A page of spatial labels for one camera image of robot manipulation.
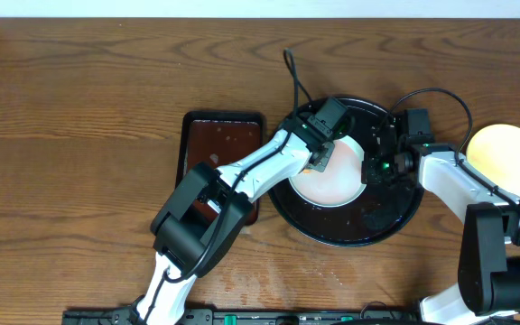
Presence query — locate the light green plate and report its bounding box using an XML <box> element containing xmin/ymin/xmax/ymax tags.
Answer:
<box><xmin>289</xmin><ymin>135</ymin><xmax>366</xmax><ymax>208</ymax></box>

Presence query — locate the yellow plate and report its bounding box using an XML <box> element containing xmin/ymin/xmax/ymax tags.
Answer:
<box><xmin>466</xmin><ymin>124</ymin><xmax>520</xmax><ymax>197</ymax></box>

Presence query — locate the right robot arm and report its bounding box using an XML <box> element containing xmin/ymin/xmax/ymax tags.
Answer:
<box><xmin>362</xmin><ymin>125</ymin><xmax>520</xmax><ymax>324</ymax></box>

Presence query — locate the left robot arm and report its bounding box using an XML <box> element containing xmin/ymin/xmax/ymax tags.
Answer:
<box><xmin>132</xmin><ymin>115</ymin><xmax>339</xmax><ymax>324</ymax></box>

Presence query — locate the round black tray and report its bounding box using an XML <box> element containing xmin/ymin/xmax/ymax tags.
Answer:
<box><xmin>268</xmin><ymin>97</ymin><xmax>424</xmax><ymax>246</ymax></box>

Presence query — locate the rectangular brown black-rimmed tray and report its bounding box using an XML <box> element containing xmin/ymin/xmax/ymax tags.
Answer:
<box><xmin>174</xmin><ymin>110</ymin><xmax>268</xmax><ymax>227</ymax></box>

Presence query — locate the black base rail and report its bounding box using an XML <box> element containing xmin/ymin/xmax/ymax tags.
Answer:
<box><xmin>61</xmin><ymin>308</ymin><xmax>421</xmax><ymax>325</ymax></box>

